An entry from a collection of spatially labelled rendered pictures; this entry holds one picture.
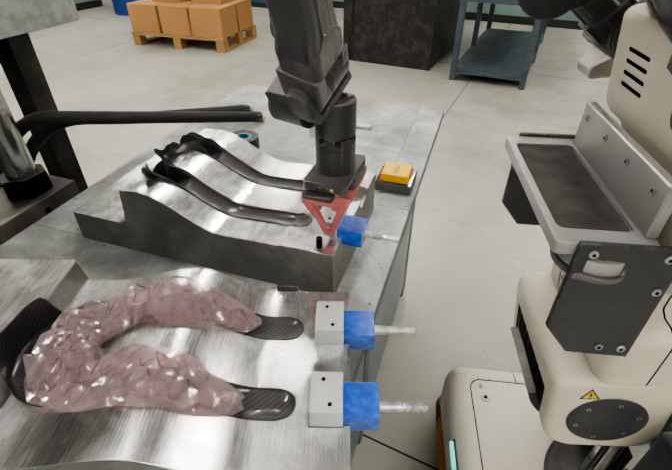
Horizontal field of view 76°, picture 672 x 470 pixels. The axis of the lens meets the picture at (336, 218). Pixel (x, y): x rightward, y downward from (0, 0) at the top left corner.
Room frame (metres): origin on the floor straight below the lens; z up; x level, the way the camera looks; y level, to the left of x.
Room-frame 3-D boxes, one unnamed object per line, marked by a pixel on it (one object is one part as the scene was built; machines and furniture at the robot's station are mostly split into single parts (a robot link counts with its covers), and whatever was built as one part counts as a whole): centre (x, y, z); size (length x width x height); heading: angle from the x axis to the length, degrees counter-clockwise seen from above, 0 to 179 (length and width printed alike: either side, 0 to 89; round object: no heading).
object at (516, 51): (4.76, -1.77, 0.46); 1.90 x 0.70 x 0.92; 154
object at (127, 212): (0.69, 0.20, 0.87); 0.50 x 0.26 x 0.14; 72
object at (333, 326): (0.38, -0.04, 0.85); 0.13 x 0.05 x 0.05; 89
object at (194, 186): (0.68, 0.19, 0.92); 0.35 x 0.16 x 0.09; 72
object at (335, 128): (0.56, 0.01, 1.08); 0.07 x 0.06 x 0.07; 54
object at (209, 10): (5.55, 1.68, 0.37); 1.20 x 0.82 x 0.74; 72
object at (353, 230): (0.55, -0.04, 0.89); 0.13 x 0.05 x 0.05; 71
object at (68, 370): (0.33, 0.23, 0.90); 0.26 x 0.18 x 0.08; 89
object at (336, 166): (0.56, 0.00, 1.02); 0.10 x 0.07 x 0.07; 161
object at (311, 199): (0.54, 0.01, 0.95); 0.07 x 0.07 x 0.09; 71
